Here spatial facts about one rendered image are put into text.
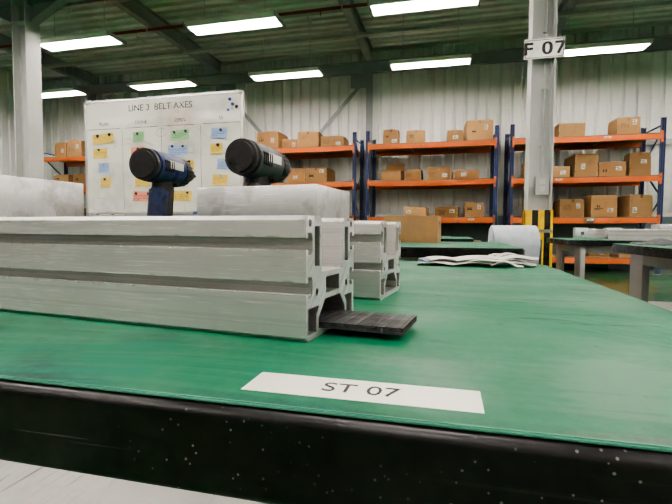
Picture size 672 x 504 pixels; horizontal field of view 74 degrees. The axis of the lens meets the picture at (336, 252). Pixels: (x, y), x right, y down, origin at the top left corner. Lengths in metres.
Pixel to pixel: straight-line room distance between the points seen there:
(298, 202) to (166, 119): 3.64
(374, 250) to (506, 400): 0.29
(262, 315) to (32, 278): 0.23
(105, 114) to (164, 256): 4.15
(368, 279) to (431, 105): 10.94
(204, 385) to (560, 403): 0.16
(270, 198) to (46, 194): 0.23
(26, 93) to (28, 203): 8.79
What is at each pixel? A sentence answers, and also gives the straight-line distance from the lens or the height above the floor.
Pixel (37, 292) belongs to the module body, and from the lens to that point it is 0.46.
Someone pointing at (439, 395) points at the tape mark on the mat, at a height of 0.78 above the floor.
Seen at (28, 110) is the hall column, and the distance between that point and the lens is 9.26.
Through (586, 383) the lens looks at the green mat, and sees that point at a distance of 0.26.
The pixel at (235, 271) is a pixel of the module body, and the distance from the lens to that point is 0.32.
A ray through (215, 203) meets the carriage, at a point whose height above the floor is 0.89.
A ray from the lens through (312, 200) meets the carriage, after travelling 0.50.
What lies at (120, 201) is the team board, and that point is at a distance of 4.30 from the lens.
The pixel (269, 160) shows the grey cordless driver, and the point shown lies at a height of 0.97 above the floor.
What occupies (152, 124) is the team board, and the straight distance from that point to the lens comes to 4.18.
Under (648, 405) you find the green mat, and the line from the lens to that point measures 0.25.
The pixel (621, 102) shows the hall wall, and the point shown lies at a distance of 11.89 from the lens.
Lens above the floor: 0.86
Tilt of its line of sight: 3 degrees down
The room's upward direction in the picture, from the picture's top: straight up
